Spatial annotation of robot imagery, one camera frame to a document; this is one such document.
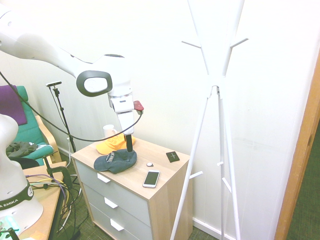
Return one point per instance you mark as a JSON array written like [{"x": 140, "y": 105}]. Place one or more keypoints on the white ceramic mug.
[{"x": 109, "y": 131}]

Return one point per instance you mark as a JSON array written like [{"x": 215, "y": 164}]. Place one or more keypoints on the black square pad with cross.
[{"x": 172, "y": 157}]

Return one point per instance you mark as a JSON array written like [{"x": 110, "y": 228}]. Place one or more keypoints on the wooden dresser with grey drawers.
[{"x": 160, "y": 200}]

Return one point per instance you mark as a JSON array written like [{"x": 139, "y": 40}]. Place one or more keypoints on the green wooden armchair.
[{"x": 32, "y": 130}]

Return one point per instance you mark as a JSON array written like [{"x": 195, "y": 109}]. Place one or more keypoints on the wooden door frame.
[{"x": 297, "y": 162}]

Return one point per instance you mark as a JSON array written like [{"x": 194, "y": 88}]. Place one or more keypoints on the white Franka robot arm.
[{"x": 50, "y": 55}]

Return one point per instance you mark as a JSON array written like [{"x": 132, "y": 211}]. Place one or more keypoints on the black bar camera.
[{"x": 53, "y": 84}]

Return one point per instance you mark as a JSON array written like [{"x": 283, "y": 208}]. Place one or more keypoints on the white coat rack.
[{"x": 215, "y": 80}]

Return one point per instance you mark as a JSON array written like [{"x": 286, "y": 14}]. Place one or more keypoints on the small white round tag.
[{"x": 149, "y": 164}]

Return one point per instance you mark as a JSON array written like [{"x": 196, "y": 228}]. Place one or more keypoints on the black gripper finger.
[{"x": 129, "y": 143}]

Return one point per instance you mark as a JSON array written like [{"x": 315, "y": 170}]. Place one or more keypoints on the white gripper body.
[{"x": 125, "y": 122}]

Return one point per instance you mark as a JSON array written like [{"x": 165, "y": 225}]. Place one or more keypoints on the orange sticky note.
[{"x": 39, "y": 235}]

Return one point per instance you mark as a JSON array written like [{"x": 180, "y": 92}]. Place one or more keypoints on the black table clamp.
[{"x": 63, "y": 172}]

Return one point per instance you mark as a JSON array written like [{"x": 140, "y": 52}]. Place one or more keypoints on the black cushion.
[{"x": 30, "y": 163}]

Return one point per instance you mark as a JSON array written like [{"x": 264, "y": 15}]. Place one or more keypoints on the orange baseball cap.
[{"x": 110, "y": 146}]

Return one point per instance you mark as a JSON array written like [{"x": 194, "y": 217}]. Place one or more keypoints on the dark blue baseball cap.
[{"x": 117, "y": 162}]

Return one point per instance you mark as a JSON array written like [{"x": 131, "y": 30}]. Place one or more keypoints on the white smartphone with black screen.
[{"x": 151, "y": 178}]

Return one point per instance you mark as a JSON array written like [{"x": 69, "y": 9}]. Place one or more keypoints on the purple cloth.
[{"x": 11, "y": 105}]

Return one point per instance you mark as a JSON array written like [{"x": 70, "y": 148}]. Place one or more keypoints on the black tripod stand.
[{"x": 63, "y": 117}]

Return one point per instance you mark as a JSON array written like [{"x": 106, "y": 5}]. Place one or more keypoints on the dark green garment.
[{"x": 21, "y": 148}]

